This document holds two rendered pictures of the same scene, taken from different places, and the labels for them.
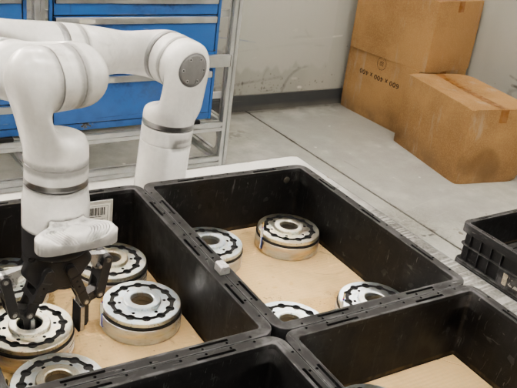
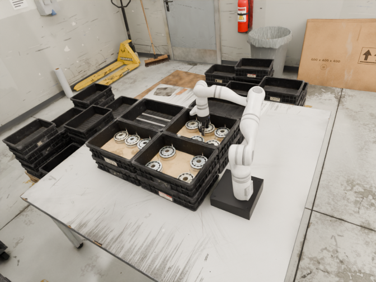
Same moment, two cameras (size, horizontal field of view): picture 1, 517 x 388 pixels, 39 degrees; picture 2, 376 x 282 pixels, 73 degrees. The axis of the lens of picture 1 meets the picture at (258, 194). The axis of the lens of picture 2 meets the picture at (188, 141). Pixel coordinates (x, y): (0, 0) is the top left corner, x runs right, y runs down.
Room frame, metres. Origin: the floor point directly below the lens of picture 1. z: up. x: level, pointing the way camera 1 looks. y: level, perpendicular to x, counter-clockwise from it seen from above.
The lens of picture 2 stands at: (1.94, -0.29, 1.86)
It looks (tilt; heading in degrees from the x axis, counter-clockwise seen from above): 39 degrees down; 162
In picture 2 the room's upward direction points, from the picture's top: 10 degrees counter-clockwise
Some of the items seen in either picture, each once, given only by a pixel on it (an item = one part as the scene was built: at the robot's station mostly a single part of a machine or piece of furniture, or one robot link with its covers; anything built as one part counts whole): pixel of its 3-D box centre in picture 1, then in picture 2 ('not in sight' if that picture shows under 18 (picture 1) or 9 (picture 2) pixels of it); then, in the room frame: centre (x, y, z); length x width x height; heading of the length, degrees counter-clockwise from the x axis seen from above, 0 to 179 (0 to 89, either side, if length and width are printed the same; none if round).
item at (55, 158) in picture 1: (48, 117); (201, 94); (0.72, 0.23, 1.12); 0.09 x 0.07 x 0.15; 141
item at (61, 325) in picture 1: (29, 327); (207, 127); (0.71, 0.25, 0.86); 0.10 x 0.10 x 0.01
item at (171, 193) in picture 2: not in sight; (178, 175); (0.92, -0.06, 0.76); 0.40 x 0.30 x 0.12; 34
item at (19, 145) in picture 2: not in sight; (40, 149); (-0.53, -1.07, 0.37); 0.40 x 0.30 x 0.45; 126
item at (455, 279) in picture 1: (291, 236); (174, 156); (0.92, -0.06, 0.92); 0.40 x 0.30 x 0.02; 34
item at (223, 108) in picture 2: not in sight; (222, 109); (0.58, 0.44, 0.87); 0.40 x 0.30 x 0.11; 34
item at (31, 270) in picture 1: (55, 252); (203, 118); (0.73, 0.23, 0.96); 0.08 x 0.08 x 0.09
